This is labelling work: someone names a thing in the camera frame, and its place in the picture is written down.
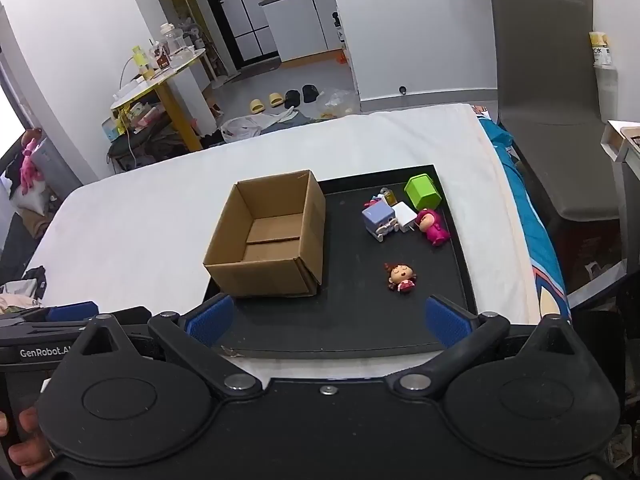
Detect white bed sheet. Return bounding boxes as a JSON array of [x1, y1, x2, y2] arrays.
[[22, 103, 543, 381]]

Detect pile of clothes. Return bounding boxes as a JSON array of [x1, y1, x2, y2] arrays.
[[0, 266, 49, 312]]

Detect white plastic bag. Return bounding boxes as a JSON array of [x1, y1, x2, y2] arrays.
[[220, 115, 264, 144]]

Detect grey storage box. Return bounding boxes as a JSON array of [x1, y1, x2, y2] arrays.
[[32, 137, 84, 197]]

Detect blue printed blanket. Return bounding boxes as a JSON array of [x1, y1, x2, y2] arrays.
[[472, 105, 571, 322]]

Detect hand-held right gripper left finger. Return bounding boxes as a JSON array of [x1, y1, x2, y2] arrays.
[[57, 294, 263, 402]]

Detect grey chair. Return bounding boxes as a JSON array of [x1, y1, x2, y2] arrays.
[[490, 0, 621, 222]]

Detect white table yellow legs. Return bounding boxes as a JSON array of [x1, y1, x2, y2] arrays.
[[110, 47, 208, 152]]

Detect white kitchen cabinet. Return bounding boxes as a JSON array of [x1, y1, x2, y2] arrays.
[[259, 0, 347, 64]]

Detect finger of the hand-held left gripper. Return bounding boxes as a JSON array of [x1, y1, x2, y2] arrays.
[[0, 301, 100, 333], [97, 306, 152, 333]]

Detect person's left hand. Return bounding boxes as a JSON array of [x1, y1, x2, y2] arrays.
[[0, 406, 53, 480]]

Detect brown cardboard box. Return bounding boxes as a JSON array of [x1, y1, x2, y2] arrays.
[[202, 169, 327, 299]]

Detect yellow white carton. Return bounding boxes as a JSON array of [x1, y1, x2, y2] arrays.
[[589, 31, 614, 69]]

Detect grey cloth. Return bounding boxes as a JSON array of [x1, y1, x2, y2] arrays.
[[260, 110, 312, 134]]

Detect brown haired doll figure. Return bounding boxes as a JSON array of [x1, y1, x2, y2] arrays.
[[384, 261, 417, 295]]

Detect black tray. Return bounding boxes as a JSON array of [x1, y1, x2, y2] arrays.
[[200, 164, 477, 361]]

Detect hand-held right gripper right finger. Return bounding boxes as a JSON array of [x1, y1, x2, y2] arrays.
[[387, 294, 608, 402]]

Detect white charger plug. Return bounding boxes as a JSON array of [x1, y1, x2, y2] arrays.
[[391, 201, 419, 234]]

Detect black bag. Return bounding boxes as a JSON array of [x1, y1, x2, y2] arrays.
[[107, 127, 174, 172]]

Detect clear plastic bag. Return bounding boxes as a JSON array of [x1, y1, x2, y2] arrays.
[[315, 88, 361, 119]]

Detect green hexagonal cup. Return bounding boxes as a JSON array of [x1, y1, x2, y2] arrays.
[[404, 173, 443, 211]]

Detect purple bed toy figure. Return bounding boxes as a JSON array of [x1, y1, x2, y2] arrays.
[[362, 199, 401, 244]]

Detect black framed glass door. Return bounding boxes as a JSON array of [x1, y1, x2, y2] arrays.
[[202, 0, 282, 70]]

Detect pink plush toy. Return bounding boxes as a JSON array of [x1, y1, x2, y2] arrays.
[[20, 135, 44, 196]]

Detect white sack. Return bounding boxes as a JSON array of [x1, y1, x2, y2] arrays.
[[10, 185, 64, 217]]

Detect clear water jug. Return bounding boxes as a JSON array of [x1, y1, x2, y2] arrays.
[[160, 22, 196, 59]]

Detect pink dinosaur suit figure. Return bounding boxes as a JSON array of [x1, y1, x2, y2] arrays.
[[416, 208, 452, 247]]

